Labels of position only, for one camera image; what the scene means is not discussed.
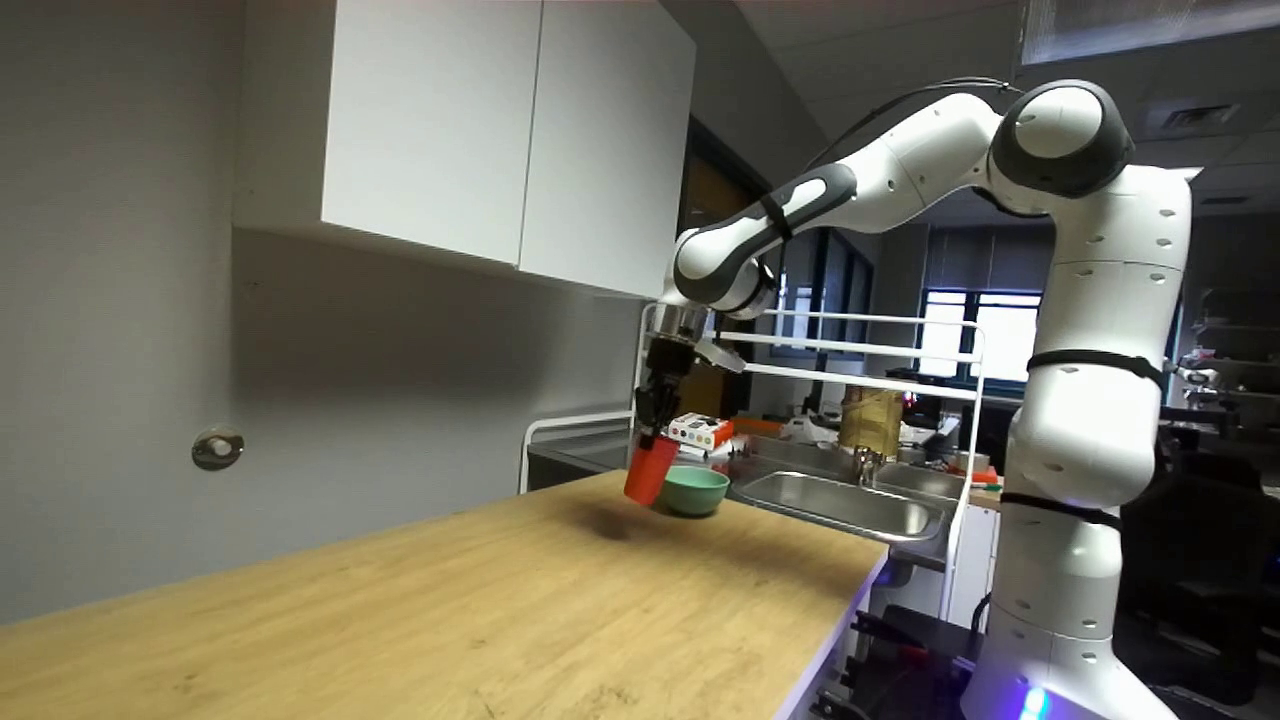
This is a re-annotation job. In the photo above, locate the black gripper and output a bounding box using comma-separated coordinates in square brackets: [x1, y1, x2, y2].
[631, 331, 707, 458]

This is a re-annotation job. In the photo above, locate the red plastic cup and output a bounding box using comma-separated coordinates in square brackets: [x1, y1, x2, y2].
[621, 439, 685, 514]

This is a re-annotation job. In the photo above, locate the green ceramic bowl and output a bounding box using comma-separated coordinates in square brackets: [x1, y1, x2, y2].
[654, 462, 737, 521]

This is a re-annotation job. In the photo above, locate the red and white box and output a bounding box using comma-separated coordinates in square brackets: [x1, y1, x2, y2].
[659, 409, 740, 465]

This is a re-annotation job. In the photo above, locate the stainless steel sink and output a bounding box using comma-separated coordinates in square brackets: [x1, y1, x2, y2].
[727, 465, 954, 550]

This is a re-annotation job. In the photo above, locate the white wire dish rack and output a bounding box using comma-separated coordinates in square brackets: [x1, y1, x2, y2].
[516, 299, 992, 631]

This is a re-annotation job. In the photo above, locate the white wall cabinet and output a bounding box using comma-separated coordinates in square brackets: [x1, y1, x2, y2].
[231, 0, 698, 305]

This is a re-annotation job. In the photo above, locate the round metal wall knob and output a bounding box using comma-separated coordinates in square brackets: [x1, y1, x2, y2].
[189, 427, 249, 476]

